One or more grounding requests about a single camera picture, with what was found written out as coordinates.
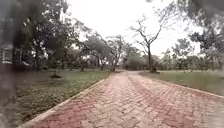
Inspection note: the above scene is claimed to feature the grass field with leaf litter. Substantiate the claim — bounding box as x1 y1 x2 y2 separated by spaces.
0 68 115 128

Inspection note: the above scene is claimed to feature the bare branched tree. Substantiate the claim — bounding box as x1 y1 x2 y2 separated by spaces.
128 14 175 74

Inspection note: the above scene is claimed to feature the building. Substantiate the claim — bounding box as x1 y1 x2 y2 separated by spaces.
0 43 25 66

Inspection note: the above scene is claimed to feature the pale stone kerb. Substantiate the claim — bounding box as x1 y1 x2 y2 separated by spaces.
145 75 224 100
16 77 108 128

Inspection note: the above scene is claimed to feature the wood of trees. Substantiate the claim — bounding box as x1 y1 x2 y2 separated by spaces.
0 0 224 73

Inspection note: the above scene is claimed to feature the red brick path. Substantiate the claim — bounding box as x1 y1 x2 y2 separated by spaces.
18 70 224 128

